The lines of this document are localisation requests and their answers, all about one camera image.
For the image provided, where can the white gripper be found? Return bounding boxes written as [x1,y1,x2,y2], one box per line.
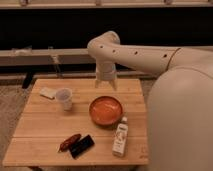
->
[95,61,117,91]

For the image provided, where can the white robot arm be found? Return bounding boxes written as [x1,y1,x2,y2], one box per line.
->
[87,31,213,171]

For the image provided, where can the orange ceramic bowl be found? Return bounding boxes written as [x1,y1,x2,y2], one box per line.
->
[89,96,123,126]

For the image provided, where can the wooden table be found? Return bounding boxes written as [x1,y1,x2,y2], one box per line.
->
[3,79,148,167]

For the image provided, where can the white sponge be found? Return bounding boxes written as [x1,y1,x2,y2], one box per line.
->
[40,87,56,99]

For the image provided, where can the white plastic bottle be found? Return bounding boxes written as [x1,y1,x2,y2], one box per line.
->
[112,117,128,157]

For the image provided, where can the black rectangular block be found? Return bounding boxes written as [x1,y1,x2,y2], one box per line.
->
[69,135,94,158]

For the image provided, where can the long grey beam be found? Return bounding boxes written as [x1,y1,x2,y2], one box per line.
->
[0,49,94,66]

